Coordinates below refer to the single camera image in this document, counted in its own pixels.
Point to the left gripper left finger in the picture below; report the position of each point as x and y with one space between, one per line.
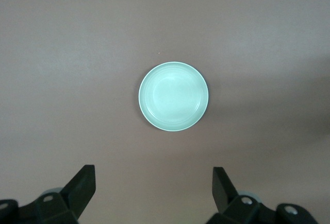
74 193

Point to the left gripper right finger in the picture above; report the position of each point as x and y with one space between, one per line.
229 195

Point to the brown table mat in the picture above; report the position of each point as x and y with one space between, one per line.
77 79

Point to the pale green round plate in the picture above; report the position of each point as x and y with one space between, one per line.
174 96

